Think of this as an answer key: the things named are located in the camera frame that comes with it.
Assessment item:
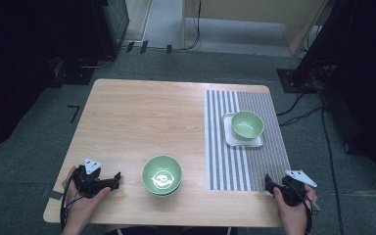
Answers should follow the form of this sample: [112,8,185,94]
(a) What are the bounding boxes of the black hanging cable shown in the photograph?
[180,0,203,51]

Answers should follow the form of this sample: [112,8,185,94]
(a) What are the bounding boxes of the person's right hand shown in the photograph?
[272,184,318,231]

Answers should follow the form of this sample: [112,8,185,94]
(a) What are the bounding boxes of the long black floor cable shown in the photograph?
[320,96,346,235]

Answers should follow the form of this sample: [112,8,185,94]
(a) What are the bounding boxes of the green ceramic bowl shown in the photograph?
[141,154,183,196]
[148,188,180,198]
[230,110,265,142]

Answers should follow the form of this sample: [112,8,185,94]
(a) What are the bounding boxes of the grey tape piece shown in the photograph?
[41,188,64,201]

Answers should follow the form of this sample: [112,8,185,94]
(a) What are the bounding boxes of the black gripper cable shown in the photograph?
[59,167,89,231]
[298,184,321,235]

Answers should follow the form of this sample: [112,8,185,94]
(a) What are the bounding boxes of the light wooden partition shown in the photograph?
[181,0,336,57]

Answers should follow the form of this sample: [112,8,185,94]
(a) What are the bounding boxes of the grey striped placemat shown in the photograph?
[203,89,292,192]

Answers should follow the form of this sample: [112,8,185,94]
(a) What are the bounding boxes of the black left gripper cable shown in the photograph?
[59,167,89,231]

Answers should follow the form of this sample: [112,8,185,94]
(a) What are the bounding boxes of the dark curtain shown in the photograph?
[0,0,106,159]
[322,0,376,180]

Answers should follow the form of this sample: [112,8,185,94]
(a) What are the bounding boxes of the black metal stand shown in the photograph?
[293,0,356,86]

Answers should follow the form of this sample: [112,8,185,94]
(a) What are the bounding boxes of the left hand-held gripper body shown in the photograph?
[74,158,115,200]

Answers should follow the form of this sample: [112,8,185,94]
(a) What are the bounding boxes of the person's dark trousers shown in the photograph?
[104,224,239,235]

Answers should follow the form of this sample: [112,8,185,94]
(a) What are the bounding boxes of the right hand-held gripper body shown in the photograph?
[275,169,318,208]

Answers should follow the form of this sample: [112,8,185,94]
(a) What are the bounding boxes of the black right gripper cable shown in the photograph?
[298,184,321,235]

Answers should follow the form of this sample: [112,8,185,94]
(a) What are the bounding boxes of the black stand base plate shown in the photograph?
[276,68,322,95]

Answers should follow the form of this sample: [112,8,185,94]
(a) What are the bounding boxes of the person's left hand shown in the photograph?
[62,165,112,231]

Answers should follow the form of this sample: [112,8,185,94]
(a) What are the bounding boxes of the black floor base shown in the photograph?
[47,56,96,88]

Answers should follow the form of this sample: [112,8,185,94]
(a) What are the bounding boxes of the white square plate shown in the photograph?
[222,112,264,148]

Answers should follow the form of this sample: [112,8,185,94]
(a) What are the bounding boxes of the black cabinet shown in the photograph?
[89,0,131,61]

